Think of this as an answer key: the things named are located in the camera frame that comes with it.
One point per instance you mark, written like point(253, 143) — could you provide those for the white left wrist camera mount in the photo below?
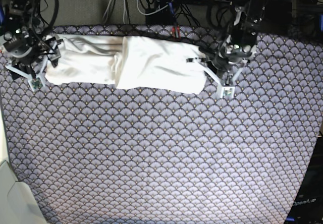
point(225, 78)

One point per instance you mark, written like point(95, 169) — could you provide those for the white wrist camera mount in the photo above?
point(225, 78)
point(34, 74)

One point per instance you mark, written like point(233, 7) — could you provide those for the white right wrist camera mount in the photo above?
point(34, 74)

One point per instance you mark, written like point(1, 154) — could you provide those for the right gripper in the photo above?
point(22, 47)

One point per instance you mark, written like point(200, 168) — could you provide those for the patterned grey tablecloth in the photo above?
point(94, 154)

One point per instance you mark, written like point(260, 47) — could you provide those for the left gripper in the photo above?
point(230, 54)

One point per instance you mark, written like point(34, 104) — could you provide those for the red table clamp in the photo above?
point(176, 32)

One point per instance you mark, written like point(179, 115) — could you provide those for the white printed T-shirt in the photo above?
point(128, 62)

